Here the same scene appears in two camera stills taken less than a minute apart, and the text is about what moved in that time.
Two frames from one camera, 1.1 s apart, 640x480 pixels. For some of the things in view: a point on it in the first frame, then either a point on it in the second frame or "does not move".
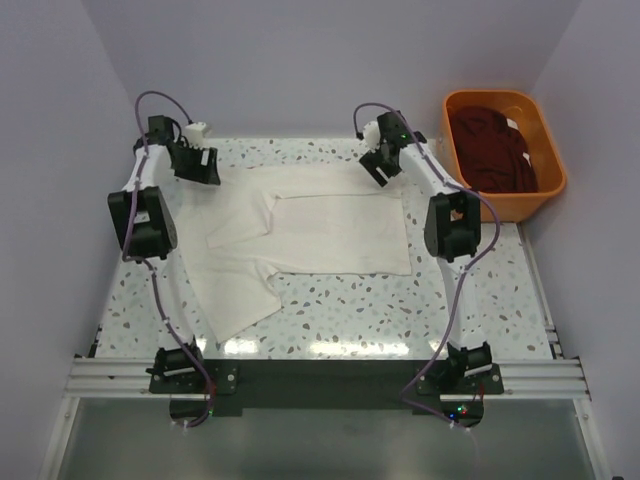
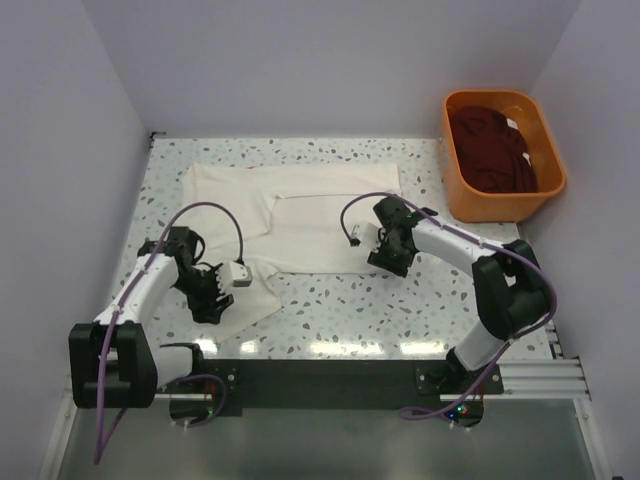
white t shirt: x=258 y=222 does not move
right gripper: x=378 y=164 to x=388 y=257
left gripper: x=201 y=163 to x=209 y=300
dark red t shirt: x=490 y=149 does not move
